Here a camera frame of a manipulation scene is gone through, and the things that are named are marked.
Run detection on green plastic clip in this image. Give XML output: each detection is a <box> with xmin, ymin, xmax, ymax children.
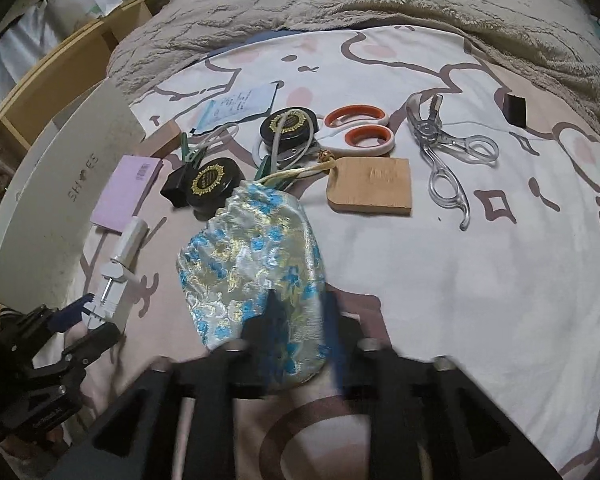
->
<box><xmin>255</xmin><ymin>152</ymin><xmax>276</xmax><ymax>181</ymax></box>
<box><xmin>179</xmin><ymin>132</ymin><xmax>206</xmax><ymax>171</ymax></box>

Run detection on beige textured blanket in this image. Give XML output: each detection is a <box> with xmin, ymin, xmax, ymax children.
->
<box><xmin>105</xmin><ymin>0</ymin><xmax>600</xmax><ymax>146</ymax></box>

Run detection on small black box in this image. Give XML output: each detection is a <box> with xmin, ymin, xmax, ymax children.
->
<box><xmin>504</xmin><ymin>93</ymin><xmax>529</xmax><ymax>128</ymax></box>

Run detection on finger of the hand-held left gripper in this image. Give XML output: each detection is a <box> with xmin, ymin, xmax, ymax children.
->
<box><xmin>27</xmin><ymin>321</ymin><xmax>123</xmax><ymax>378</ymax></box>
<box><xmin>0</xmin><ymin>294</ymin><xmax>97</xmax><ymax>346</ymax></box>

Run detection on pink booklet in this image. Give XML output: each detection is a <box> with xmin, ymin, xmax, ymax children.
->
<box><xmin>90</xmin><ymin>156</ymin><xmax>163</xmax><ymax>234</ymax></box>

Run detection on blue white packet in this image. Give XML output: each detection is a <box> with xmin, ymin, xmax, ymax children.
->
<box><xmin>192</xmin><ymin>82</ymin><xmax>279</xmax><ymax>135</ymax></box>

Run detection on brown square case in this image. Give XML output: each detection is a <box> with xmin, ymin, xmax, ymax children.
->
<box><xmin>150</xmin><ymin>122</ymin><xmax>182</xmax><ymax>158</ymax></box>

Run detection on printed blanket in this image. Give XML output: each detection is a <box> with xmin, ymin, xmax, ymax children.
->
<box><xmin>55</xmin><ymin>25</ymin><xmax>600</xmax><ymax>480</ymax></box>

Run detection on white watch link tool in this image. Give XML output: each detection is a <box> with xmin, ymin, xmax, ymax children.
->
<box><xmin>82</xmin><ymin>217</ymin><xmax>151</xmax><ymax>333</ymax></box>

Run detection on pale looped cord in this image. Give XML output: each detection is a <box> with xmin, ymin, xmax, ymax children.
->
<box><xmin>252</xmin><ymin>122</ymin><xmax>322</xmax><ymax>173</ymax></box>

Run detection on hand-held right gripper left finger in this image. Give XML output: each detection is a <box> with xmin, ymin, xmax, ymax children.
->
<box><xmin>47</xmin><ymin>290</ymin><xmax>293</xmax><ymax>480</ymax></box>

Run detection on black round tin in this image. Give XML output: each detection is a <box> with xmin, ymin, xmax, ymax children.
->
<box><xmin>185</xmin><ymin>157</ymin><xmax>242</xmax><ymax>212</ymax></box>
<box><xmin>259</xmin><ymin>107</ymin><xmax>322</xmax><ymax>157</ymax></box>

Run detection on white cord loop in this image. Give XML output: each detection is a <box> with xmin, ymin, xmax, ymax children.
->
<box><xmin>194</xmin><ymin>124</ymin><xmax>241</xmax><ymax>157</ymax></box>

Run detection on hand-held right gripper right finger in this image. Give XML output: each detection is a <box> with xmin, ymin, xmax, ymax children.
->
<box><xmin>320</xmin><ymin>290</ymin><xmax>563</xmax><ymax>480</ymax></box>

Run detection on wooden tag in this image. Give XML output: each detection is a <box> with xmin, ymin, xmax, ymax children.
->
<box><xmin>325</xmin><ymin>157</ymin><xmax>413</xmax><ymax>217</ymax></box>

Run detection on wooden shelf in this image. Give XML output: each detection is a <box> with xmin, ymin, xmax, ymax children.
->
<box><xmin>0</xmin><ymin>0</ymin><xmax>188</xmax><ymax>231</ymax></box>

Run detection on clear plastic tongs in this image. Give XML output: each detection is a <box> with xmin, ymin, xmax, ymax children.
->
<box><xmin>405</xmin><ymin>91</ymin><xmax>501</xmax><ymax>232</ymax></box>

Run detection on white shoe box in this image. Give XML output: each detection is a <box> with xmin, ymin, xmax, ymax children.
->
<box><xmin>0</xmin><ymin>79</ymin><xmax>147</xmax><ymax>311</ymax></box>

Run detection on blue floral fabric pouch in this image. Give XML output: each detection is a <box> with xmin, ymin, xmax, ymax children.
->
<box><xmin>176</xmin><ymin>160</ymin><xmax>342</xmax><ymax>392</ymax></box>

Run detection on orange white scissors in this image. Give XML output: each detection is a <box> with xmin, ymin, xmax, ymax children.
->
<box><xmin>322</xmin><ymin>104</ymin><xmax>397</xmax><ymax>159</ymax></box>

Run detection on grey curtain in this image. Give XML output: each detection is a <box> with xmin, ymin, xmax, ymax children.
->
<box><xmin>0</xmin><ymin>5</ymin><xmax>61</xmax><ymax>106</ymax></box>

